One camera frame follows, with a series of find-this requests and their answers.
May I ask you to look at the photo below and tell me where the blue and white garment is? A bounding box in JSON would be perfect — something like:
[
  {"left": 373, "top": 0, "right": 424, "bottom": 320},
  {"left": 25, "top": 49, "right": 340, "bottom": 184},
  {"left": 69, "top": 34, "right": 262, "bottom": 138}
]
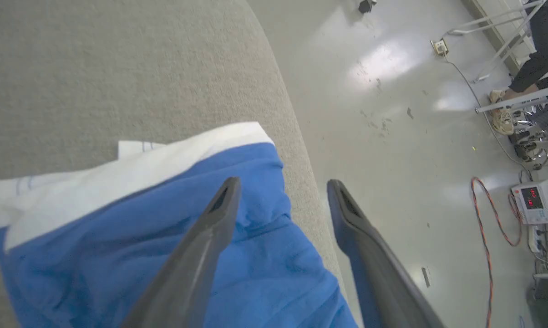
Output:
[{"left": 0, "top": 121, "right": 385, "bottom": 328}]

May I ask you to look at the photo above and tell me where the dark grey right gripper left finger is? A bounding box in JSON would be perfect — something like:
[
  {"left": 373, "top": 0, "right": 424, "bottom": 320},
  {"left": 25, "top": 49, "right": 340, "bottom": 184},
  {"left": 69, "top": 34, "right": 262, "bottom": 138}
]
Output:
[{"left": 121, "top": 176, "right": 242, "bottom": 328}]

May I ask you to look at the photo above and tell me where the chrome chair base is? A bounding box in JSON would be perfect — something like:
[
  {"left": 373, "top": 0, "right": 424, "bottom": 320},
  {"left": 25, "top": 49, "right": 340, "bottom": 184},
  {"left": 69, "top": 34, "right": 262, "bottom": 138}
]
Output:
[{"left": 510, "top": 116, "right": 548, "bottom": 170}]

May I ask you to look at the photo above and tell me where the grey fabric sofa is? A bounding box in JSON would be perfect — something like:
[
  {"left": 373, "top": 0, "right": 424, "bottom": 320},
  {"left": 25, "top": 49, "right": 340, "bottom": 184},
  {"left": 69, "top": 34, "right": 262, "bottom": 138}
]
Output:
[{"left": 0, "top": 0, "right": 348, "bottom": 328}]

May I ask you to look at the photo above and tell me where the white power strip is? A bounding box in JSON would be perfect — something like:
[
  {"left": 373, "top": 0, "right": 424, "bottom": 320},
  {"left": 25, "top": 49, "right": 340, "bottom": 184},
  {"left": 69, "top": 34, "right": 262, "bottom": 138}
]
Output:
[{"left": 528, "top": 225, "right": 548, "bottom": 254}]

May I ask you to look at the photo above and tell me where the power supply with red display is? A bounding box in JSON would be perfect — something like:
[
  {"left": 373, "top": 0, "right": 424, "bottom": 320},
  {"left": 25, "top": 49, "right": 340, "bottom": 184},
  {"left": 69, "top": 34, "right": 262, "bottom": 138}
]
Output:
[{"left": 511, "top": 179, "right": 548, "bottom": 225}]

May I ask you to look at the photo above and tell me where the beige sneaker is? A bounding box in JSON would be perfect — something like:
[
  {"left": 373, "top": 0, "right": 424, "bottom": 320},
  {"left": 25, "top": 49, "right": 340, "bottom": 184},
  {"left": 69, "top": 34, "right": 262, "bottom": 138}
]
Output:
[{"left": 489, "top": 89, "right": 515, "bottom": 136}]

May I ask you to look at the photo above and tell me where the thin grey floor cable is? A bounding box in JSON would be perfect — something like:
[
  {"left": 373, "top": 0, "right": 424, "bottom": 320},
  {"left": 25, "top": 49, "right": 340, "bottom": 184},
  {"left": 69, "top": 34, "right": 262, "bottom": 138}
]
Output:
[{"left": 444, "top": 54, "right": 535, "bottom": 173}]

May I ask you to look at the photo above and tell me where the white metal bar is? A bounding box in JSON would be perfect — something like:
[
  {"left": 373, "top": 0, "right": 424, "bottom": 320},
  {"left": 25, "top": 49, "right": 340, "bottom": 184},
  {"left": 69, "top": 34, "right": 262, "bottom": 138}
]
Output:
[{"left": 475, "top": 82, "right": 548, "bottom": 114}]

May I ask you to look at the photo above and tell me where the orange cable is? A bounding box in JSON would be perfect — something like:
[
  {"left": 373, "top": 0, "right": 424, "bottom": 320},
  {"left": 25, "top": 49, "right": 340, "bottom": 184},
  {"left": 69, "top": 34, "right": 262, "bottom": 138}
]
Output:
[{"left": 471, "top": 176, "right": 523, "bottom": 328}]

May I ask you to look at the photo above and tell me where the white metal frame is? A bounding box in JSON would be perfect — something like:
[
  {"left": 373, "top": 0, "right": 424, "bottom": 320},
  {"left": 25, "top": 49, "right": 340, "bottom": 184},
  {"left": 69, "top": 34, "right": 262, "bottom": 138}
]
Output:
[{"left": 447, "top": 0, "right": 548, "bottom": 83}]

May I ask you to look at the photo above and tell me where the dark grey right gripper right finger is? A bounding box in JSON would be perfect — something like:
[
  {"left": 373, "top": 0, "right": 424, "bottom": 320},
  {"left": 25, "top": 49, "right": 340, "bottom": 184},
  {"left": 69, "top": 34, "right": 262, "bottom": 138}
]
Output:
[{"left": 327, "top": 179, "right": 446, "bottom": 328}]

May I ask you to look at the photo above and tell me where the person in black trousers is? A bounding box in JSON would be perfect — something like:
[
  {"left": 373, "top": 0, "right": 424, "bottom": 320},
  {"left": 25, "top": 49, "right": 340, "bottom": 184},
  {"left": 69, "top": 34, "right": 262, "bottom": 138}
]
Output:
[{"left": 510, "top": 0, "right": 548, "bottom": 94}]

